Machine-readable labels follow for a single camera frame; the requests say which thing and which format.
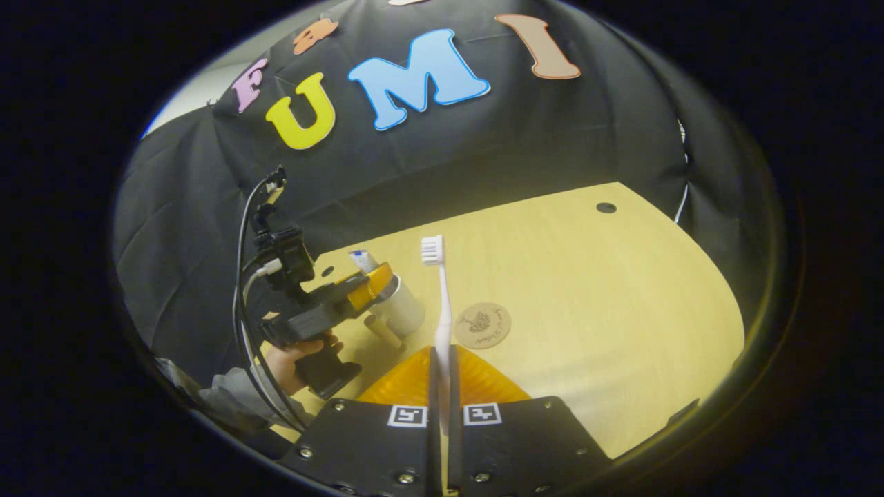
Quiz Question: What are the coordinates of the white blue toothpaste tube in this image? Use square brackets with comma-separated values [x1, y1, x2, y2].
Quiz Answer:
[348, 249, 381, 277]

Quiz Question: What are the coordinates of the round wooden coaster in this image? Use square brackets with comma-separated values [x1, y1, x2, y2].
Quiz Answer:
[454, 302, 512, 350]

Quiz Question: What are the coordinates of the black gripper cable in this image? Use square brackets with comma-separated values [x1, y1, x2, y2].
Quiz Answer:
[233, 173, 308, 432]

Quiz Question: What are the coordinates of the black backdrop cloth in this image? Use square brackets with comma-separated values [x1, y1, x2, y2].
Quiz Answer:
[110, 0, 767, 387]

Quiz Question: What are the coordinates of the white toothbrush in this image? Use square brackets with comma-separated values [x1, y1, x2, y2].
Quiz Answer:
[421, 235, 454, 432]

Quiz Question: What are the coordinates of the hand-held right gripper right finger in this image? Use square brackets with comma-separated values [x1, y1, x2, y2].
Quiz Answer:
[448, 344, 613, 497]

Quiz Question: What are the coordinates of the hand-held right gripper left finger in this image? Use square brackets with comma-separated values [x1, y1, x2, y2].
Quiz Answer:
[280, 345, 444, 497]

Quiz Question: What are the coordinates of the white cup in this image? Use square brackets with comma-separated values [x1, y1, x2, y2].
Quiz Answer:
[364, 273, 427, 351]

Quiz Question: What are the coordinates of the white cable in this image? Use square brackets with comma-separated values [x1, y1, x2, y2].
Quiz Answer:
[673, 119, 692, 226]

